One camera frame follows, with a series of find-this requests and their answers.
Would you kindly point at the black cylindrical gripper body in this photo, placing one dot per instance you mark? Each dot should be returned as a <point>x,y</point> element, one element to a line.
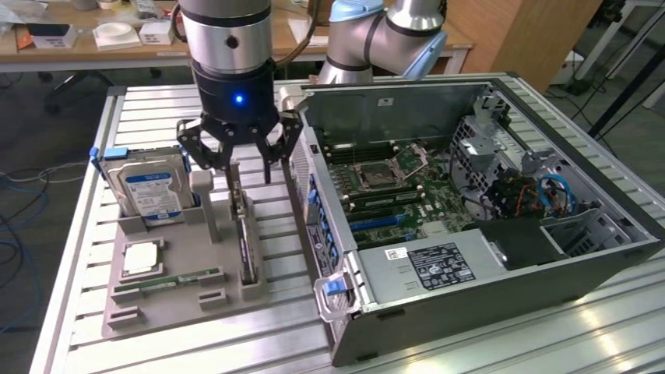
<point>234,97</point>

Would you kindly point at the green graphics card silver bracket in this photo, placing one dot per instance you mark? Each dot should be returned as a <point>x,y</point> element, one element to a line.
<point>246,249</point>

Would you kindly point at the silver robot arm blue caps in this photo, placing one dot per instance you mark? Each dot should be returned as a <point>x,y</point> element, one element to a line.
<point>229,39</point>

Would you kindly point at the hard disk with blue carrier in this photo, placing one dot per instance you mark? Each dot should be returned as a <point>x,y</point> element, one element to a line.
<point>151,191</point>

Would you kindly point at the CPU socket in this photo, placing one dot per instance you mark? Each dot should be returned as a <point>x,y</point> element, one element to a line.
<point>376,177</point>

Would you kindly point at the white paper sheets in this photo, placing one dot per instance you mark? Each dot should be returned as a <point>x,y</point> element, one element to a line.
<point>298,29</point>

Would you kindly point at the small white box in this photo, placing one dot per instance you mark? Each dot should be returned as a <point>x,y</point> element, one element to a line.
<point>157,35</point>

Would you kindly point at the metal socket cover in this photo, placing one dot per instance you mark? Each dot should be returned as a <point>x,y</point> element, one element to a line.
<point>412,147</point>

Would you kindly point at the green RAM stick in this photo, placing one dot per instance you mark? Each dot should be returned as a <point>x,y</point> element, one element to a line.
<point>171,280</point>
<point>387,199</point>

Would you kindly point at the grey plastic parts rack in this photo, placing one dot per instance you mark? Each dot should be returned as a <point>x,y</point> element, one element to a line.
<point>179,249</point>

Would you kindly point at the black expansion slot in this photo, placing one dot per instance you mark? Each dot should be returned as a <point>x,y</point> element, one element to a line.
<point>376,215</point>

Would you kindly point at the brown cardboard box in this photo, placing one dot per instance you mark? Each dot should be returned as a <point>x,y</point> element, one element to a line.
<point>322,15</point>

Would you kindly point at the white square tape holder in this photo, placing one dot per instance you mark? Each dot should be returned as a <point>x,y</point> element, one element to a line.
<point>117,39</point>

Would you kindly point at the blue expansion slot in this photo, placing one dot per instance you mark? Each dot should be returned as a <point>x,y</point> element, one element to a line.
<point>379,223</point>

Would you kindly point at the silver CPU chip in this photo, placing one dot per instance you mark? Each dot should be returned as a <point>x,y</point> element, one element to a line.
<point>142,259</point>

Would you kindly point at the wooden desk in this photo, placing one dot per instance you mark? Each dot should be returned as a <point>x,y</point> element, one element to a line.
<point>78,56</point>

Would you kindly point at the green motherboard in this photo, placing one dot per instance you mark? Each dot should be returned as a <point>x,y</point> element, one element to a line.
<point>442,202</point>

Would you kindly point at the perforated metal drive cage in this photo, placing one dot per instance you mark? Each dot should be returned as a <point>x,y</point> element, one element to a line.
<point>480,152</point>

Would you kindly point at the grey cup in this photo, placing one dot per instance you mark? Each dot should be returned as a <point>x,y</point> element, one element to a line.
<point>85,4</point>

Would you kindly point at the silver chipset heatsink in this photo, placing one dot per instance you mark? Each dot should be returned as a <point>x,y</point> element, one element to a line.
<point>438,230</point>

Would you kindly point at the white box with black lid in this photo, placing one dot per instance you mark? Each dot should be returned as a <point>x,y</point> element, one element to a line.
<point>53,41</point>

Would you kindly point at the grey power supply unit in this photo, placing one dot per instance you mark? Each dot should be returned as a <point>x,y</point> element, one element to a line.
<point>384,272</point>

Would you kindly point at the blue case release latch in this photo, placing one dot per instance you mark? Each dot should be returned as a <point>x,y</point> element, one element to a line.
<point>334,290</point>

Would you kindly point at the orange packet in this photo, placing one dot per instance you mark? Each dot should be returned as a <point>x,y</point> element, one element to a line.
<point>22,39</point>

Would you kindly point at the black plastic shroud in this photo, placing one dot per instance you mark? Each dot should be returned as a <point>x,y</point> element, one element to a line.
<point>520,245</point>

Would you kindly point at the wooden cabinet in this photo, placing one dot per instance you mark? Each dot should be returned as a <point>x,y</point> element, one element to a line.
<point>540,39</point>

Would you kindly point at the open black PC case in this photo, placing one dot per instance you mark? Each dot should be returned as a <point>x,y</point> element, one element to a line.
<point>468,323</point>

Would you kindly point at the grey disk bay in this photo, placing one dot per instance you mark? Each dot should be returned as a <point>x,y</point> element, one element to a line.
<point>598,233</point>

